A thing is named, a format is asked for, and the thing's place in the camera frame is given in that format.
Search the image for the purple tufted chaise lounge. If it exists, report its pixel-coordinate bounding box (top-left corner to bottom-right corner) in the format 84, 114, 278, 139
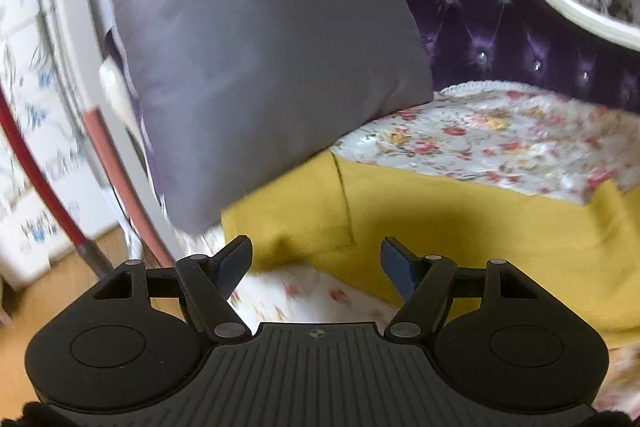
98, 0, 640, 208

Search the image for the floral bedspread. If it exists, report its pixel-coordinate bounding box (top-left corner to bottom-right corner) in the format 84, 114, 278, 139
178, 81, 639, 416

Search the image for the grey square cushion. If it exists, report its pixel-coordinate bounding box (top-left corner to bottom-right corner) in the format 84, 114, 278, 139
112, 0, 433, 235

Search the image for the red vacuum pole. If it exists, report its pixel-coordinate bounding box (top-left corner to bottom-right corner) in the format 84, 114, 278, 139
1, 94, 113, 279

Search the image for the mustard yellow knit sweater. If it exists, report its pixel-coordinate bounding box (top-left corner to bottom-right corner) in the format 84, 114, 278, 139
221, 152, 639, 347

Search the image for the white door frame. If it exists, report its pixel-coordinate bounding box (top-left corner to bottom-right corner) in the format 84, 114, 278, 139
43, 0, 183, 267

